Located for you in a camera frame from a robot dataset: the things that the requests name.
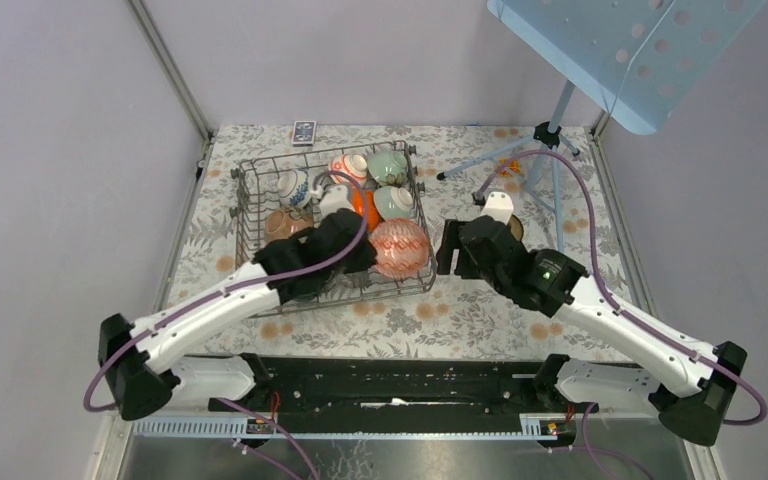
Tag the playing card box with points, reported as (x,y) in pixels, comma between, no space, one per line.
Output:
(303,133)

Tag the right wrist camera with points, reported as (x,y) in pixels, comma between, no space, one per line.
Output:
(498,206)

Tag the white blue floral bowl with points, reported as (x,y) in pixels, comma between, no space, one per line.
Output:
(294,188)

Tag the orange butterfly toy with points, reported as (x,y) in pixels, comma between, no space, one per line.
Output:
(508,167)

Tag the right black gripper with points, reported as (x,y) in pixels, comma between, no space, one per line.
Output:
(450,241)

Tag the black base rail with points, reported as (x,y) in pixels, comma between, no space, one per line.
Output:
(397,396)

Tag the blue white zigzag bowl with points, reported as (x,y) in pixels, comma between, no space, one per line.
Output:
(402,248)

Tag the grey wire dish rack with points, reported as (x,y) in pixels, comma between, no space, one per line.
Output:
(258,195)

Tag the pale green bowl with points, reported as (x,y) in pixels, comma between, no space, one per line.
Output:
(388,168)

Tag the green dotted white bowl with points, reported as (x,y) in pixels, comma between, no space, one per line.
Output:
(393,202)

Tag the black patterned bowl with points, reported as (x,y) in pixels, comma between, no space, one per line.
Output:
(516,228)

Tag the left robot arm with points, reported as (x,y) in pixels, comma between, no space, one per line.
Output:
(147,363)

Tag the blue music stand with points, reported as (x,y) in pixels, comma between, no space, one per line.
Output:
(635,59)

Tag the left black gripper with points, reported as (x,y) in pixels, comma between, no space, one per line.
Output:
(364,260)

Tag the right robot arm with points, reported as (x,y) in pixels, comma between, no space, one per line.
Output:
(686,383)

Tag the brown floral bowl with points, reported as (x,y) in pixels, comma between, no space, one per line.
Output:
(284,222)

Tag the red white bowl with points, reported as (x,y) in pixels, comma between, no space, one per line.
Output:
(353,165)

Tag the orange bowl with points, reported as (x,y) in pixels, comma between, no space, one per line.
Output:
(363,202)

